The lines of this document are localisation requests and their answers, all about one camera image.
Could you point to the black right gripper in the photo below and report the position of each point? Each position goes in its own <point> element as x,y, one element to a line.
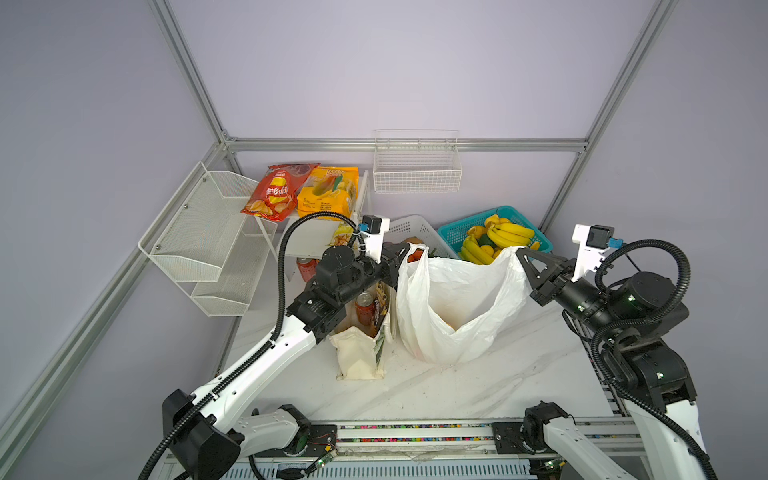
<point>539,278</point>

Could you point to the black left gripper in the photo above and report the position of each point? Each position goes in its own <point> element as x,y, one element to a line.
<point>391,262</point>

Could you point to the red coke can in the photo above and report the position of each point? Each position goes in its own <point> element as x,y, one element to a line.
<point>365,308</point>
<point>306,268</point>

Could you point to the white plastic grocery bag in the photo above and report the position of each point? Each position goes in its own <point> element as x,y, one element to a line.
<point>450,311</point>

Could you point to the canvas floral tote bag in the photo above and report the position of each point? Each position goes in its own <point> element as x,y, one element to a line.
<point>361,351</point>

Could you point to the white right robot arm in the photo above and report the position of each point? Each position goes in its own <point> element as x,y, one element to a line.
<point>627,325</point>

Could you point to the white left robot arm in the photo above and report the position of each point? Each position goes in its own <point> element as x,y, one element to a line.
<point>210,429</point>

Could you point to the toy carrot back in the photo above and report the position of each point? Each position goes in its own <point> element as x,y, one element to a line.
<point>416,255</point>

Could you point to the white plastic vegetable basket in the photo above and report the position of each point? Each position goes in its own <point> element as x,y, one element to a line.
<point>416,227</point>

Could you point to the yellow-green corn chips bag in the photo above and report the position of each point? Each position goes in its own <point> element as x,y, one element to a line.
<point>342,235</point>

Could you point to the teal plastic fruit basket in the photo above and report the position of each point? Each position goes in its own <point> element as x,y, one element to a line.
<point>454,233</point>

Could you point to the toy banana bunch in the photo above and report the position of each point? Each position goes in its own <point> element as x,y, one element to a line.
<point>506,235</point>

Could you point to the orange-yellow snack bag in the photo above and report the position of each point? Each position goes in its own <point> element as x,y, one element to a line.
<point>331,189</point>

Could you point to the white three-tier shelf rack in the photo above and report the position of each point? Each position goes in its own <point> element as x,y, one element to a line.
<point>313,237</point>

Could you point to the red Lays chips bag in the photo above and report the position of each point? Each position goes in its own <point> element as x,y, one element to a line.
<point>275,196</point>

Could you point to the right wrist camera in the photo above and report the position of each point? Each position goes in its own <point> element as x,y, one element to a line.
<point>593,242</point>

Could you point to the white wire wall basket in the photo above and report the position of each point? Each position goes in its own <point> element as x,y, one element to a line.
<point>418,161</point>

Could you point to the white mesh wall shelf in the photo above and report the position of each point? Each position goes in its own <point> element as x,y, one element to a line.
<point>206,245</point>

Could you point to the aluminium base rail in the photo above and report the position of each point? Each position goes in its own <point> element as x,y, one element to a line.
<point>431,449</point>

